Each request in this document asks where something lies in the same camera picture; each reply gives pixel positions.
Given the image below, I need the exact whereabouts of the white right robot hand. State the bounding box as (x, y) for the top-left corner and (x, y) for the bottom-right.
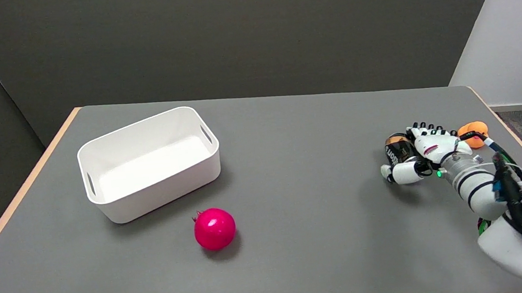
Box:
(376, 117), (477, 187)

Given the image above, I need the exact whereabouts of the black drink can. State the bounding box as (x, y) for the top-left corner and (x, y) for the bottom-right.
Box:
(383, 131), (422, 167)

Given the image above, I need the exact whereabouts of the orange fruit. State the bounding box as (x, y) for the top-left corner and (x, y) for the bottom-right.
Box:
(456, 120), (491, 151)

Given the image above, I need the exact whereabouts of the red pomegranate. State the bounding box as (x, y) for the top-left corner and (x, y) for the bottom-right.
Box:
(192, 205), (239, 253)

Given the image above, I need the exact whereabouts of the white plastic bin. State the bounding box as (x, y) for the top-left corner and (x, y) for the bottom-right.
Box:
(73, 103), (227, 228)

